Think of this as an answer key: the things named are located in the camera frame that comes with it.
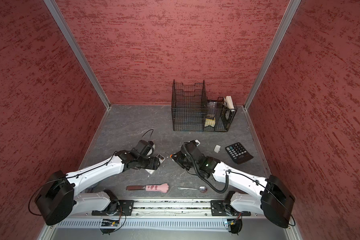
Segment white air conditioner remote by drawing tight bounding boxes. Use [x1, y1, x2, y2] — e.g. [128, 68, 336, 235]
[145, 154, 166, 175]

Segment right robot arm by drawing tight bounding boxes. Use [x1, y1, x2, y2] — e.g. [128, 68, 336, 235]
[171, 141, 296, 229]

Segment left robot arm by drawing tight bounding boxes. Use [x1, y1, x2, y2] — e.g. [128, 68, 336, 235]
[31, 150, 161, 226]

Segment pink cat paw knife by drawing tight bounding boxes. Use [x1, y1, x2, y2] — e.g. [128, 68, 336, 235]
[126, 183, 169, 194]

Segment metal spoon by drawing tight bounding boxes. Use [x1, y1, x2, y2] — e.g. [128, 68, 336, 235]
[178, 186, 208, 193]

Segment yellow sponge in basket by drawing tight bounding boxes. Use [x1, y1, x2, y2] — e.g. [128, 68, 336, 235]
[204, 118, 216, 128]

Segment black calculator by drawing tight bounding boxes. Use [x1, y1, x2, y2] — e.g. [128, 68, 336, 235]
[225, 143, 254, 165]

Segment white papers in basket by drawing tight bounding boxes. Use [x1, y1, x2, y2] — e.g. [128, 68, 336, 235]
[224, 96, 235, 111]

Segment black wire basket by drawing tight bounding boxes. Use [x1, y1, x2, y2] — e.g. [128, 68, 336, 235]
[171, 82, 238, 133]

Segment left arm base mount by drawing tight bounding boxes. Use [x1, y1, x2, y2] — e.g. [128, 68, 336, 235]
[92, 200, 135, 217]

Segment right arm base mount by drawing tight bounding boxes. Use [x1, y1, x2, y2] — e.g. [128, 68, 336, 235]
[210, 200, 252, 217]

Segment aluminium front rail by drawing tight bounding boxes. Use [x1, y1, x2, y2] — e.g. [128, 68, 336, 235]
[50, 197, 292, 218]

